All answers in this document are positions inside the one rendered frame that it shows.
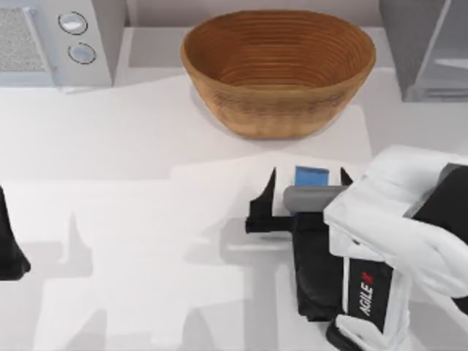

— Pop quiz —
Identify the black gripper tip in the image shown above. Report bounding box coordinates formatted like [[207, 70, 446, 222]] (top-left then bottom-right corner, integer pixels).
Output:
[[0, 186, 31, 283]]

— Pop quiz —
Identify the blue block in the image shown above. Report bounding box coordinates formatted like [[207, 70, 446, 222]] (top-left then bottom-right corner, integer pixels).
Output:
[[293, 165, 328, 188]]

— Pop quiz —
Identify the brown woven basket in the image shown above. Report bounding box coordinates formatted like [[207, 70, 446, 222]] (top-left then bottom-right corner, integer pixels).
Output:
[[180, 10, 377, 141]]

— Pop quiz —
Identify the round microwave knob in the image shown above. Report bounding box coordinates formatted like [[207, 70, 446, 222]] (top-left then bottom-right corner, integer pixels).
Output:
[[57, 11, 89, 34], [67, 42, 98, 65]]

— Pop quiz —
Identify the pale microwave oven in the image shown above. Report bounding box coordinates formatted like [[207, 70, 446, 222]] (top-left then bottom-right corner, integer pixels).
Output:
[[0, 0, 128, 94]]

